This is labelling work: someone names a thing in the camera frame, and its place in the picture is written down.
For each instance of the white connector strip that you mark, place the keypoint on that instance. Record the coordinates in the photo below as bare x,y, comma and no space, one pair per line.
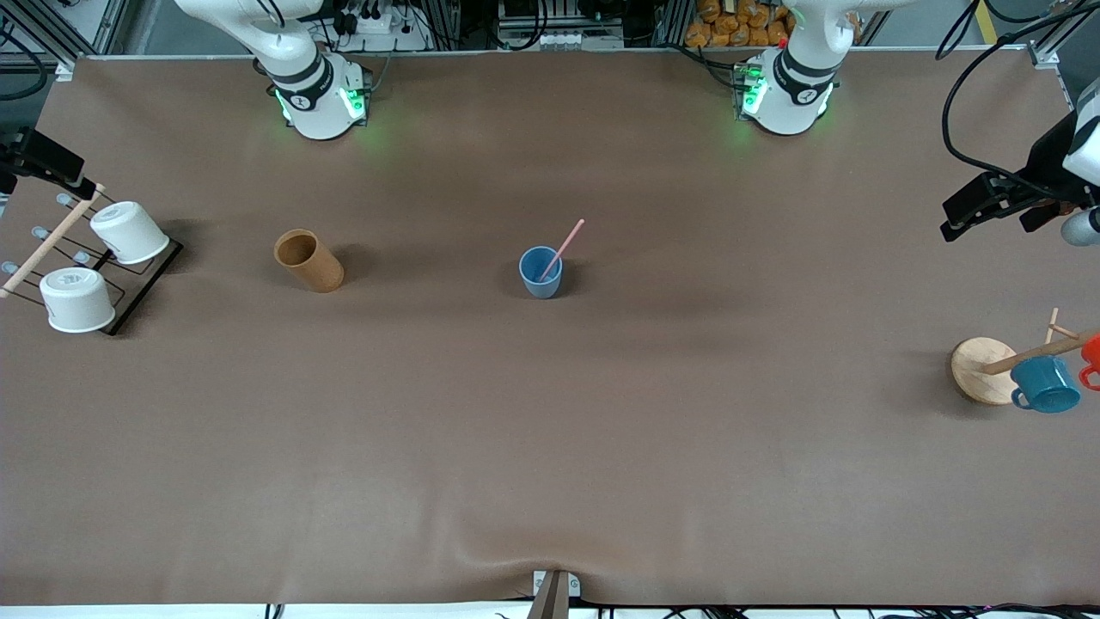
559,40

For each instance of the brown stand bar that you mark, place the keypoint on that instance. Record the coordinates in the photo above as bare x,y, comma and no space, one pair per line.
552,602

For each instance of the wooden mug tree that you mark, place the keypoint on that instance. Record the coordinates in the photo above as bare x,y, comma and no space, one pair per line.
975,361

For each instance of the red mug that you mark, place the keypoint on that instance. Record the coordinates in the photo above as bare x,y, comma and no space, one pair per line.
1093,352

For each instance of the aluminium frame profile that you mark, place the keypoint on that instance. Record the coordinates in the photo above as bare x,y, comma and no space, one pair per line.
64,67
1044,53

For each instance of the brown table mat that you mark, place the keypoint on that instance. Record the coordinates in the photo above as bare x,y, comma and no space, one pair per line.
516,447

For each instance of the white enamel cup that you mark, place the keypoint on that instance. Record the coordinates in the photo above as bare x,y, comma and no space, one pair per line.
129,232
77,301

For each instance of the white power strip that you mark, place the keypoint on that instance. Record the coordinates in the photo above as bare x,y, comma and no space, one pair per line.
378,21

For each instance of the blue plastic cup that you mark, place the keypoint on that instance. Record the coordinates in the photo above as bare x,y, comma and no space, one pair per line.
540,291

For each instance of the bag of orange bread rolls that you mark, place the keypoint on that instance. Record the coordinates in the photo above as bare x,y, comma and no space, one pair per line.
730,30

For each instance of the metal table bracket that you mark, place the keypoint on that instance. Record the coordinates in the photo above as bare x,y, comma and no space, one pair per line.
574,586

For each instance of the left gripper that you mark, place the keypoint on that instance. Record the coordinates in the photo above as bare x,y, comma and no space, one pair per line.
1046,163

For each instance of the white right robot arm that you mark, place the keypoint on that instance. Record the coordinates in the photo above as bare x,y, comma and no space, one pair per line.
318,99

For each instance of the bamboo cylinder cup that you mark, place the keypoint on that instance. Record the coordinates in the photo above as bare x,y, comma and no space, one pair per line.
322,271

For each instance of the teal enamel mug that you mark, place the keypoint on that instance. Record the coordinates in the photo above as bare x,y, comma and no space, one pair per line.
1048,387

